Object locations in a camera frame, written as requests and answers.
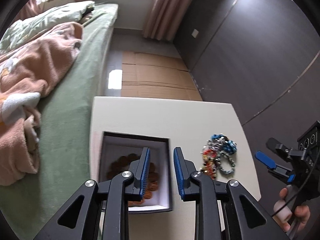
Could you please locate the brown wooden bead bracelet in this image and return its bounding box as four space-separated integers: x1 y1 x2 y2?
107 153 161 208

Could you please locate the silver ball chain necklace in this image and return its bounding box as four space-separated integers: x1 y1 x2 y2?
203 137 226 156

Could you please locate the black jewelry box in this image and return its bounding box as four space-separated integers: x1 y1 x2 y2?
98 132 173 214

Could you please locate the person's right hand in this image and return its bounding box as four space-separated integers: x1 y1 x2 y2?
273 188 311 232

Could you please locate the white square table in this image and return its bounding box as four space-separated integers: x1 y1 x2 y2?
89 96 261 239

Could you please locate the flattened cardboard on floor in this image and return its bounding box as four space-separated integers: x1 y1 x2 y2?
121 51 202 101

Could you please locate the bed with green sheet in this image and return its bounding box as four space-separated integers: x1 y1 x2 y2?
1 3 118 239

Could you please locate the dark grey wardrobe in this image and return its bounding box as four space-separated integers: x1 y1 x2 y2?
172 0 320 240

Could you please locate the pink fleece blanket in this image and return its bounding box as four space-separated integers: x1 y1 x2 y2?
1 22 83 186

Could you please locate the right pink curtain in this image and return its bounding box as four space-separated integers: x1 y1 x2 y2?
143 0 192 42

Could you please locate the light green floral quilt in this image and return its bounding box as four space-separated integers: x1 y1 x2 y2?
1 1 94 54

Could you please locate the black cable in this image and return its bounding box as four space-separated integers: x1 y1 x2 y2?
271 159 320 233

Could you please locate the white wall socket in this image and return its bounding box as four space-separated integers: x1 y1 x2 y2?
191 29 199 38

